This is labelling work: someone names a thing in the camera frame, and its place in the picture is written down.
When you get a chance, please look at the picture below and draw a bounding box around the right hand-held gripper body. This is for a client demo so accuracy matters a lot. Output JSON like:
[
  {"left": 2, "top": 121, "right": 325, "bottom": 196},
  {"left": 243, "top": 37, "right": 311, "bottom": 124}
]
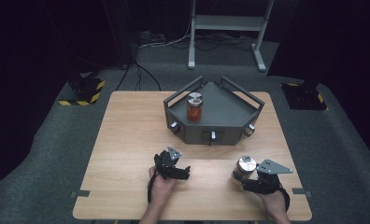
[{"left": 242, "top": 159, "right": 293, "bottom": 196}]

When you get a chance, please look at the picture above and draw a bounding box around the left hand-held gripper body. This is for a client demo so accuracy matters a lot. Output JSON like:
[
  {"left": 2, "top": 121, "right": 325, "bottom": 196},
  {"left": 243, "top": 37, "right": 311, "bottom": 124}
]
[{"left": 153, "top": 145, "right": 183, "bottom": 180}]

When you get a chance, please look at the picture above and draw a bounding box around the glass jar of pale powder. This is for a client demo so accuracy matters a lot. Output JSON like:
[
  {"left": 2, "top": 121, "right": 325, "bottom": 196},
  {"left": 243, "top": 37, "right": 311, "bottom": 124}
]
[{"left": 231, "top": 155, "right": 258, "bottom": 185}]

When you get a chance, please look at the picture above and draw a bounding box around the glass jar of orange powder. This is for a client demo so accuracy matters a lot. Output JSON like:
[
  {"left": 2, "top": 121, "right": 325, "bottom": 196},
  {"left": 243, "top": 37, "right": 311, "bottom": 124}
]
[{"left": 186, "top": 91, "right": 204, "bottom": 123}]

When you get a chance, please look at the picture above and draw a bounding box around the gray corner rack with knobs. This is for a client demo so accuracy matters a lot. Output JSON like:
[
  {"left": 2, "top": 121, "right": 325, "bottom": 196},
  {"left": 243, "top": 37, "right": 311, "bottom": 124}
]
[{"left": 163, "top": 75, "right": 265, "bottom": 147}]

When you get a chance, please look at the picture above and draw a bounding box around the person's left hand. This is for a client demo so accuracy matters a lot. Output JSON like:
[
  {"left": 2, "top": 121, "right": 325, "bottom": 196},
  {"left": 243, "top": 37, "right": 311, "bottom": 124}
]
[{"left": 148, "top": 166, "right": 178, "bottom": 203}]

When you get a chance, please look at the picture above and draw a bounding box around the person's right hand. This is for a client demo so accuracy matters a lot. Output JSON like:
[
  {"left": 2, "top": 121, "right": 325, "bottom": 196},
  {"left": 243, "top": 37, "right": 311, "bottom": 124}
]
[{"left": 257, "top": 189, "right": 289, "bottom": 217}]

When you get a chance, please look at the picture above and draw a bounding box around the black base with striped tape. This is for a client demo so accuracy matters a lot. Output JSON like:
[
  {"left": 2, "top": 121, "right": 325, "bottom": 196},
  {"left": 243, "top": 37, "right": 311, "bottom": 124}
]
[
  {"left": 280, "top": 81, "right": 330, "bottom": 112},
  {"left": 58, "top": 72, "right": 107, "bottom": 107}
]

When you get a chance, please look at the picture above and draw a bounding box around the gray metal stand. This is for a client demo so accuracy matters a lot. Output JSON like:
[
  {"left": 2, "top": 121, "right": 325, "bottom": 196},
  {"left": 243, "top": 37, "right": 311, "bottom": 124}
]
[{"left": 187, "top": 0, "right": 275, "bottom": 73}]

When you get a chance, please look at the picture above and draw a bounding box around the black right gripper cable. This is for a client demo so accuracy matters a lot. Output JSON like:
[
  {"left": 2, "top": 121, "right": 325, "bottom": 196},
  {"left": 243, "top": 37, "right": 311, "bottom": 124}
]
[{"left": 278, "top": 186, "right": 292, "bottom": 213}]

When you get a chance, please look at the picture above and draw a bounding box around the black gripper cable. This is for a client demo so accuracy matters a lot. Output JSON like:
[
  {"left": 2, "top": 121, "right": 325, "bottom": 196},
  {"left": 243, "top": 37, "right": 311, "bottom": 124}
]
[
  {"left": 146, "top": 171, "right": 159, "bottom": 205},
  {"left": 278, "top": 186, "right": 292, "bottom": 213}
]

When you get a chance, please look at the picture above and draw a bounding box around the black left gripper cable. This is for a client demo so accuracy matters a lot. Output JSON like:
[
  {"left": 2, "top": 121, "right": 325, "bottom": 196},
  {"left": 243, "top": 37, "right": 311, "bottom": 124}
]
[{"left": 146, "top": 171, "right": 159, "bottom": 205}]

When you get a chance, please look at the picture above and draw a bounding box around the gray table bracket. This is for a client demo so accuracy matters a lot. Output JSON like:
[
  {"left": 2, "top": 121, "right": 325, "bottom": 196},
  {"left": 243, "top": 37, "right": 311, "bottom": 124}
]
[
  {"left": 69, "top": 189, "right": 91, "bottom": 199},
  {"left": 292, "top": 188, "right": 313, "bottom": 199}
]

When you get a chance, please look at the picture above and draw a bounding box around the black floor cable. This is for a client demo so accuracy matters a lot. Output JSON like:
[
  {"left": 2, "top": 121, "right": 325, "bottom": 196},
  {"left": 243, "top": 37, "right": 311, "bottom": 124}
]
[{"left": 116, "top": 60, "right": 163, "bottom": 91}]

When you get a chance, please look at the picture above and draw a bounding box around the white floor cable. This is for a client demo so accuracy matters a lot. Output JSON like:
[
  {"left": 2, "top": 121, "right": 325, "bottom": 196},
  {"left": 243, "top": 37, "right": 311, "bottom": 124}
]
[{"left": 138, "top": 18, "right": 193, "bottom": 49}]

